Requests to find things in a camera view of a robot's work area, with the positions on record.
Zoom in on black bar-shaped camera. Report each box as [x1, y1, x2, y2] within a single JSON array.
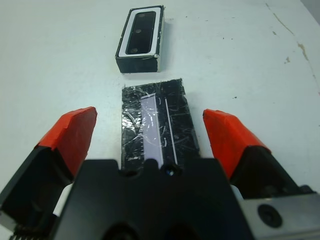
[[124, 10, 157, 55]]

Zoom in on black taped box lid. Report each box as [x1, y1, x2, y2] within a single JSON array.
[[120, 77, 201, 168]]

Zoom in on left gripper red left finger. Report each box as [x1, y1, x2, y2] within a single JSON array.
[[0, 106, 98, 226]]

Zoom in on camera box base white insert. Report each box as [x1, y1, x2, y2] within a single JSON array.
[[114, 4, 166, 74]]

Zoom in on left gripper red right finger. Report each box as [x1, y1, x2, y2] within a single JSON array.
[[202, 108, 313, 200]]

